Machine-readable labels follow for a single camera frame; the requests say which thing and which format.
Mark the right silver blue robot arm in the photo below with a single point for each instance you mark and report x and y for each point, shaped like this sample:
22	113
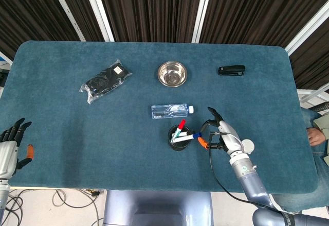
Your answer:
250	182

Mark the stainless steel bowl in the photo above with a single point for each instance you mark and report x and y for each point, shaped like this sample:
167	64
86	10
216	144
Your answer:
172	73

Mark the black stapler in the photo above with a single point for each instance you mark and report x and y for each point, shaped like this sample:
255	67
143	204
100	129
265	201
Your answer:
231	70

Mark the blue marker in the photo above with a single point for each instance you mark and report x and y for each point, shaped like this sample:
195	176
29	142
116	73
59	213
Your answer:
183	139

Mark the person's beige sleeve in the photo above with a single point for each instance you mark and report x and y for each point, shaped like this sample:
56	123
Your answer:
322	124

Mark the dark brown pleated curtain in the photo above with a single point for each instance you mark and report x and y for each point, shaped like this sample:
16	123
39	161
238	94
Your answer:
154	7

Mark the white frame post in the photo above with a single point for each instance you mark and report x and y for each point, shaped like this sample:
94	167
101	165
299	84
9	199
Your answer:
99	9
308	30
203	9
66	9

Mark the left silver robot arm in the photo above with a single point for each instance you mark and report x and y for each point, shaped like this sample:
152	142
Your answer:
3	200

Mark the black marker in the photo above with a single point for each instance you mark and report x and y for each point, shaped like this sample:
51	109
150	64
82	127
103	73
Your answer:
184	134

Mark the black pen cup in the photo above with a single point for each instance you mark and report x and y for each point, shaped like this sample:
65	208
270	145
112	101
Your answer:
177	145

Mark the person's bare hand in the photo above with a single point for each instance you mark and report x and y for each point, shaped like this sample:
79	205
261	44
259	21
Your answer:
316	136

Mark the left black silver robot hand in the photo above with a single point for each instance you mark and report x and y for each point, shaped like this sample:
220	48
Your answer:
7	156

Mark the white metal rack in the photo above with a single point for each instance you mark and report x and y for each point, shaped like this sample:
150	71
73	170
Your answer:
308	96

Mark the white round lid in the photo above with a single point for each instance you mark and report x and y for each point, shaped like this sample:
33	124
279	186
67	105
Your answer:
249	146

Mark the blue table cloth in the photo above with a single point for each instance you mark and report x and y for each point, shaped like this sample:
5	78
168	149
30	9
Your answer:
154	123

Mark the blue grey robot torso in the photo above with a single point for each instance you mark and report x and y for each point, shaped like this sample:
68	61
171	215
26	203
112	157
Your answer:
158	208

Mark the clear plastic water bottle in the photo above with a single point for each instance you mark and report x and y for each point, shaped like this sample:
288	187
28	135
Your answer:
169	111

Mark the red marker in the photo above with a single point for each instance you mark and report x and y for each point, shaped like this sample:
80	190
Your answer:
180	128

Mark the black item in plastic bag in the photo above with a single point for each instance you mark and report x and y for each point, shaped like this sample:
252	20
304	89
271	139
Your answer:
105	80

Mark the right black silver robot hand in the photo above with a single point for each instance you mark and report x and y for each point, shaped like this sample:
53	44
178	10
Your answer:
230	138

